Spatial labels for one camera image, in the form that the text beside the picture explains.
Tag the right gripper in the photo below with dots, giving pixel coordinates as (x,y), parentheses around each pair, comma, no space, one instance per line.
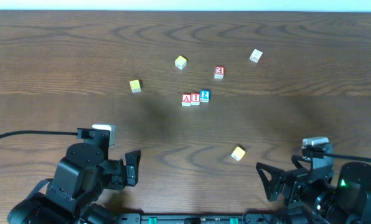
(286,182)

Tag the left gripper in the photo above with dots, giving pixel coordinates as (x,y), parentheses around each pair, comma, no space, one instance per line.
(122,172)

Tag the red letter A block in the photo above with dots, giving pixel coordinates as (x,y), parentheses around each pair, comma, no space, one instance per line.
(186,99)

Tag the red letter I block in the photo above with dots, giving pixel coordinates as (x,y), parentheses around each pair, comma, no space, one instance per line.
(195,99)

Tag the blue number 2 block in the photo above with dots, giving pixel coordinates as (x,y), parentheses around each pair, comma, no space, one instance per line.
(204,96)

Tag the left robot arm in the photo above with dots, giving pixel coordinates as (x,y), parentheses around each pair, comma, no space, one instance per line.
(80,178)

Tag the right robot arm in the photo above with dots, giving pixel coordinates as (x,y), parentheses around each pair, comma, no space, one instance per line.
(346,200)

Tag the yellow block near right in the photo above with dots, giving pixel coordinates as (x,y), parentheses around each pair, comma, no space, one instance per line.
(238,153)

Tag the yellow block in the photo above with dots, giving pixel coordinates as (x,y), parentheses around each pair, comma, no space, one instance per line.
(180,62)
(135,86)
(238,153)

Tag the yellow block left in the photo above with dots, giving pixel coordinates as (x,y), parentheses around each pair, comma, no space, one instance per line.
(135,86)

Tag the yellow block far centre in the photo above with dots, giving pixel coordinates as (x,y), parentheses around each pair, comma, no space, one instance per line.
(180,62)

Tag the red letter E block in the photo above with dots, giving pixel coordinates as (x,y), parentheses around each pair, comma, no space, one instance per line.
(219,72)

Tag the white wooden block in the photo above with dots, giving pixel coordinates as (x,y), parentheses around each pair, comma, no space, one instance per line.
(256,55)

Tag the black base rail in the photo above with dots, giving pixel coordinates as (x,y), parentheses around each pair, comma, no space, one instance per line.
(246,218)

